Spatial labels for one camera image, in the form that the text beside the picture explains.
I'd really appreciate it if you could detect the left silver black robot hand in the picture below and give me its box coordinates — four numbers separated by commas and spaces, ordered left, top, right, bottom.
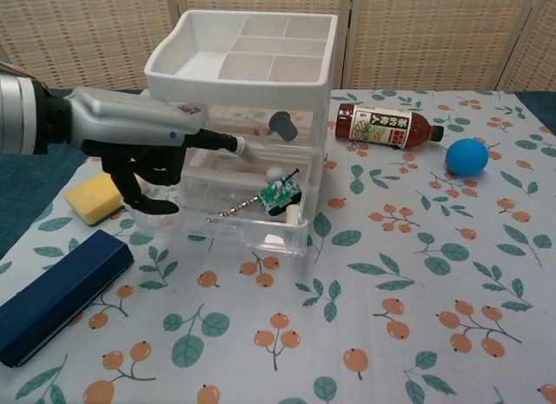
63, 86, 261, 216

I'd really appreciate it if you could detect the green circuit board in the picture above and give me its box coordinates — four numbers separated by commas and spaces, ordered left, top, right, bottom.
206, 168, 304, 225

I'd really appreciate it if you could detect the white clear drawer organizer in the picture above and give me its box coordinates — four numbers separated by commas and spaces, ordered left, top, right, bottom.
144, 10, 340, 231

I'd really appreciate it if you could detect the clear drawer with grey stopper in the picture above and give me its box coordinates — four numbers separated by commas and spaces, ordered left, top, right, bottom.
164, 100, 325, 156

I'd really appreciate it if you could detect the long dark blue box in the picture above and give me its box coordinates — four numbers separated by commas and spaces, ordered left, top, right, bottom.
0, 228, 134, 369

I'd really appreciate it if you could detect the yellow sponge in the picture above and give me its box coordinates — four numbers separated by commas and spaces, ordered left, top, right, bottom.
63, 173, 127, 226

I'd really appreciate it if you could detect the grey black rubber stopper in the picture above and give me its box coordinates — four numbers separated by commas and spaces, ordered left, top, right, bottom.
268, 110, 300, 142

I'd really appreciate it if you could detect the brown tea bottle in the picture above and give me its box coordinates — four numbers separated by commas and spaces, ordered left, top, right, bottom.
334, 103, 445, 151

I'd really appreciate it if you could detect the floral printed tablecloth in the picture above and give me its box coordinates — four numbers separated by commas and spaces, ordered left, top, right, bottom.
0, 89, 556, 404

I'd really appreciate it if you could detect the woven bamboo folding screen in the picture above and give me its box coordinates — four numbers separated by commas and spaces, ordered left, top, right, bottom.
0, 0, 556, 96

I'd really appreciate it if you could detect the blue ball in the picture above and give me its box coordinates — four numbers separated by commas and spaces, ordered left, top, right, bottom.
446, 137, 490, 177

